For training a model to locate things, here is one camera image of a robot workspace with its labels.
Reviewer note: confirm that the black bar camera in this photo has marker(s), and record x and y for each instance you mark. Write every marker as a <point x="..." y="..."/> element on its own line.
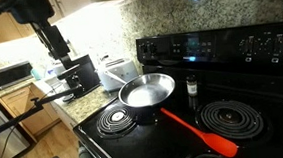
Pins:
<point x="75" y="82"/>

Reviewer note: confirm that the small spice jar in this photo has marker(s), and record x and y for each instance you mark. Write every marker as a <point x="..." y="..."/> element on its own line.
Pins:
<point x="192" y="87"/>

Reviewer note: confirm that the white toaster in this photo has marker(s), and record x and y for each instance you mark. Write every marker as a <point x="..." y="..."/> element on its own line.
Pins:
<point x="121" y="72"/>

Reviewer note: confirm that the stainless steel frying pan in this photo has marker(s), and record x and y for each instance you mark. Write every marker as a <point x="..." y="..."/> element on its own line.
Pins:
<point x="147" y="90"/>

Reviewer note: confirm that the wooden base cabinet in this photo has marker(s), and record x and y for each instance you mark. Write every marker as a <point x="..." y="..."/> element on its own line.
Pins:
<point x="41" y="121"/>

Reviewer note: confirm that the black stove knob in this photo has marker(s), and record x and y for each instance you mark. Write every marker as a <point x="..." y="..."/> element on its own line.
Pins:
<point x="279" y="46"/>
<point x="152" y="48"/>
<point x="143" y="48"/>
<point x="249" y="46"/>

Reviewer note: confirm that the red silicone spatula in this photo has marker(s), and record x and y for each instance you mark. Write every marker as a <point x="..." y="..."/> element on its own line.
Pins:
<point x="219" y="145"/>

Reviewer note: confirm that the white utensil crock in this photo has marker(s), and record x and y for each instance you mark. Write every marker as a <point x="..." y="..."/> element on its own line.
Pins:
<point x="56" y="70"/>

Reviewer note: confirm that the black electric stove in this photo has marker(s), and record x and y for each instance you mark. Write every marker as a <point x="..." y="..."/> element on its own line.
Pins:
<point x="172" y="143"/>

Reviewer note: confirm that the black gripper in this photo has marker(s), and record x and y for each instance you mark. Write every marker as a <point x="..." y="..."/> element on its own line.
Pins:
<point x="56" y="41"/>

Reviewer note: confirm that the small coil burner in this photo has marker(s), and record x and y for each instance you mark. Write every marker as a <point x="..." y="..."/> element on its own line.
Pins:
<point x="108" y="124"/>

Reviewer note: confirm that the teal cup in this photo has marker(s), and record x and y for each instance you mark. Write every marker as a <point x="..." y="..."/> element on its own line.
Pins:
<point x="36" y="74"/>

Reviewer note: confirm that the large coil burner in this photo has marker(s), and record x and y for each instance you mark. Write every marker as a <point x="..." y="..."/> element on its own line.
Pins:
<point x="215" y="124"/>

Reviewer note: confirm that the stainless steel refrigerator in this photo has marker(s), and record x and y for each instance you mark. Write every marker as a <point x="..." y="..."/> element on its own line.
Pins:
<point x="9" y="148"/>

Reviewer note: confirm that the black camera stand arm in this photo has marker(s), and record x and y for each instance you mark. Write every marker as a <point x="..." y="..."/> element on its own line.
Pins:
<point x="4" y="127"/>

